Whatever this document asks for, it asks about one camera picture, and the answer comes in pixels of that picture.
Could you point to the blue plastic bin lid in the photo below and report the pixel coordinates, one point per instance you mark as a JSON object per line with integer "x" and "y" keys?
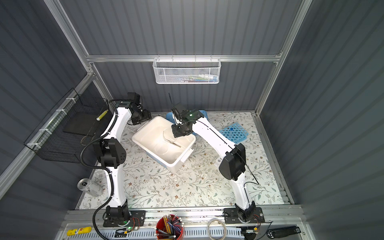
{"x": 170, "y": 116}

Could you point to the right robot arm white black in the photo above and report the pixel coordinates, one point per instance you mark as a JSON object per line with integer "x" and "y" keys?
{"x": 232, "y": 157}

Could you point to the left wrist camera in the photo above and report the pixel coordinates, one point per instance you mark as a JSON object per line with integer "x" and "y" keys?
{"x": 134, "y": 98}

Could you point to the blue test tube rack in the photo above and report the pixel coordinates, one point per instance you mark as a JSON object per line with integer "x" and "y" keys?
{"x": 238, "y": 136}

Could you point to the white plastic storage bin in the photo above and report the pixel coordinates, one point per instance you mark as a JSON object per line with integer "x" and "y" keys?
{"x": 157, "y": 139}

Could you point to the white wire wall basket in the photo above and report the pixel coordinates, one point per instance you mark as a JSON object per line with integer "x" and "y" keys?
{"x": 191, "y": 72}

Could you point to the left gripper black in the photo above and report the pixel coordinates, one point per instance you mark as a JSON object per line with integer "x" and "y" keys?
{"x": 147, "y": 117}

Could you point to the red pencil cup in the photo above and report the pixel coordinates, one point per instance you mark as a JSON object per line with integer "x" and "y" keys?
{"x": 170, "y": 227}

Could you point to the clear petri dish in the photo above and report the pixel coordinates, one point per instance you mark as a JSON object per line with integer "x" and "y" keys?
{"x": 168, "y": 135}
{"x": 162, "y": 148}

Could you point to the yellow marker bottle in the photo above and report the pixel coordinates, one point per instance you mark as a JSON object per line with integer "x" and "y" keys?
{"x": 79, "y": 231}

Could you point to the black wire side basket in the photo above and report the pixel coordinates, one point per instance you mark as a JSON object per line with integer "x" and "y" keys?
{"x": 62, "y": 135}

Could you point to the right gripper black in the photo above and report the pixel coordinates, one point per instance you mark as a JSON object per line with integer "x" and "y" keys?
{"x": 176, "y": 133}

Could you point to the white test tube rack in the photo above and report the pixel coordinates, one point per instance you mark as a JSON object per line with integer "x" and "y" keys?
{"x": 218, "y": 162}

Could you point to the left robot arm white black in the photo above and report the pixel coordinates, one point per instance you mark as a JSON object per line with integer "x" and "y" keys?
{"x": 112, "y": 155}

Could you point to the black device on shelf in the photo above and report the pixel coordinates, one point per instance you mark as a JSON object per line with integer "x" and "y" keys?
{"x": 283, "y": 232}

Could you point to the metal can at edge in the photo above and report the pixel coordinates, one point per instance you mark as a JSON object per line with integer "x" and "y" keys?
{"x": 90, "y": 187}

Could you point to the yellow marker in basket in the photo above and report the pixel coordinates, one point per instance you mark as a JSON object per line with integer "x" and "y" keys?
{"x": 104, "y": 113}

